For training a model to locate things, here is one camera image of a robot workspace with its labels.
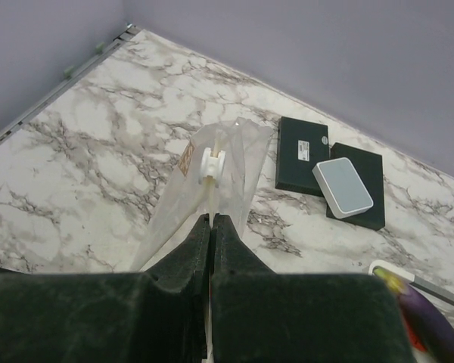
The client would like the aluminium rail left edge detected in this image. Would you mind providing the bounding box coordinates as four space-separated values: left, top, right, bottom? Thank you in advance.
0 23 143 152

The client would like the black box with label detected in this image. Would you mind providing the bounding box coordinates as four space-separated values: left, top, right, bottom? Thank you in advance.
275 116 330 197

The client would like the purple toy eggplant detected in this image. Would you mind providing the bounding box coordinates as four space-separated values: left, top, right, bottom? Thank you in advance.
373 268 454 362

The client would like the white perforated plastic basket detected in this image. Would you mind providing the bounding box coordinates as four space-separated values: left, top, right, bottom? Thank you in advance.
364 259 454 327

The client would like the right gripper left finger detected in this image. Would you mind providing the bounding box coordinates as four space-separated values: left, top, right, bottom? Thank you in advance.
0 216 211 362

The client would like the clear polka dot zip bag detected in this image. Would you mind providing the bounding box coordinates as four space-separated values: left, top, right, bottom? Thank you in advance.
130 117 273 271

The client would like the toy watermelon slice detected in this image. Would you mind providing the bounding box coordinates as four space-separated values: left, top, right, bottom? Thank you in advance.
406 325 427 352

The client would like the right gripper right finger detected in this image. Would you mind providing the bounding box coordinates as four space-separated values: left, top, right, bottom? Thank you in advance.
211 215 414 362

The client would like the white grey small device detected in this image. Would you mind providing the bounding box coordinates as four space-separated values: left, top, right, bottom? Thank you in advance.
313 157 374 219

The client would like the black flat box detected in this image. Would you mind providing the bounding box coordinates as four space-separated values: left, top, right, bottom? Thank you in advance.
325 142 386 231

